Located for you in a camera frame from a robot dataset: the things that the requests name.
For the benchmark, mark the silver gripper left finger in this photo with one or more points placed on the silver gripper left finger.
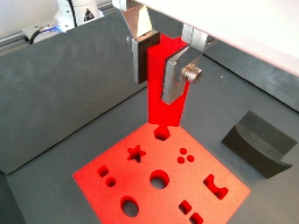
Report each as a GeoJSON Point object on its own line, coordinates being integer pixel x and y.
{"type": "Point", "coordinates": [144, 38]}

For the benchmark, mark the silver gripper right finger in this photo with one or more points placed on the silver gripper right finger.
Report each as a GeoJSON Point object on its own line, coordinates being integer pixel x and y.
{"type": "Point", "coordinates": [180, 66]}

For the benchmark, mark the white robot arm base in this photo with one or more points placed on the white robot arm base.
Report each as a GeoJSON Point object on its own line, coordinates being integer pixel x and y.
{"type": "Point", "coordinates": [74, 13]}

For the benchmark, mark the black curved holder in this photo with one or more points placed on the black curved holder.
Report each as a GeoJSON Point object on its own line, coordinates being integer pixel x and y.
{"type": "Point", "coordinates": [260, 144]}

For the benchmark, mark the red shape sorter block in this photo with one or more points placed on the red shape sorter block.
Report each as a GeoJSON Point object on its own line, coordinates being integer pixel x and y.
{"type": "Point", "coordinates": [150, 181]}

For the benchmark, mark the aluminium frame rail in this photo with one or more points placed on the aluminium frame rail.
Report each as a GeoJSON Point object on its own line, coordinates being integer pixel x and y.
{"type": "Point", "coordinates": [13, 42]}

